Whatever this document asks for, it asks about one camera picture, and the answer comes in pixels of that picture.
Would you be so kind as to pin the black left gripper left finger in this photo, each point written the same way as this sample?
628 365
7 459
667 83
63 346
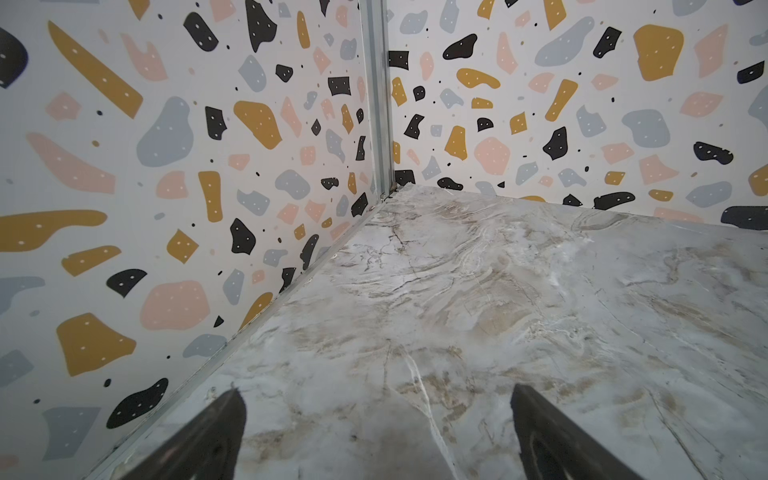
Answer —
207 447

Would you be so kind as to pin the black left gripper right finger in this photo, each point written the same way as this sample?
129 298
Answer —
552 446

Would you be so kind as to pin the aluminium corner post left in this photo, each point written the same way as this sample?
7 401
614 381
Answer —
374 34

